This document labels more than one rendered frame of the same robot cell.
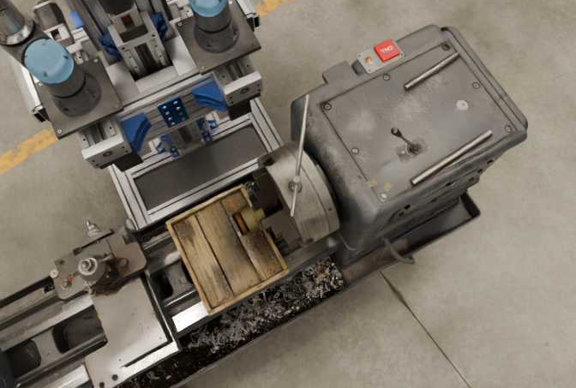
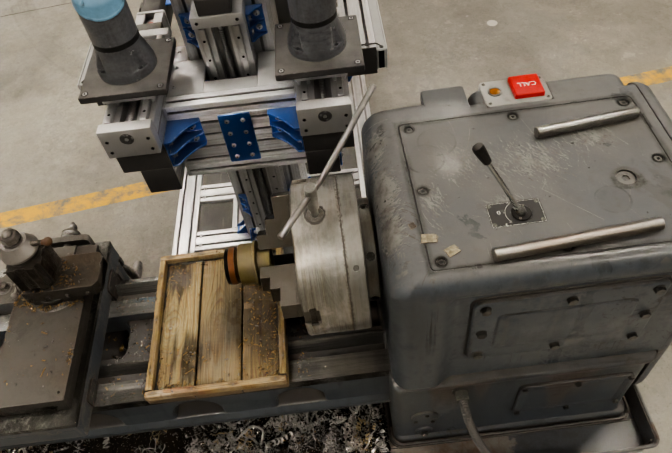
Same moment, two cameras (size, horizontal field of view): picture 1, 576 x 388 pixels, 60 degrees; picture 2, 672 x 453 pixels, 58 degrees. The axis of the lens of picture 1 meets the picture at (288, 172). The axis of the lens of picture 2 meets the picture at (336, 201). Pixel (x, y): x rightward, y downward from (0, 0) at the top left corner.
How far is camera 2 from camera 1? 65 cm
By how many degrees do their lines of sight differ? 24
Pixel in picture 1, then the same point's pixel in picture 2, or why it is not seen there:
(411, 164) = (505, 232)
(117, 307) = (33, 329)
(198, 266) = (170, 328)
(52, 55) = not seen: outside the picture
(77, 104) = (115, 66)
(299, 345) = not seen: outside the picture
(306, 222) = (312, 274)
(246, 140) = not seen: hidden behind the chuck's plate
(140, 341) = (30, 385)
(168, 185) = not seen: hidden behind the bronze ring
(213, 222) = (221, 279)
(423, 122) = (548, 182)
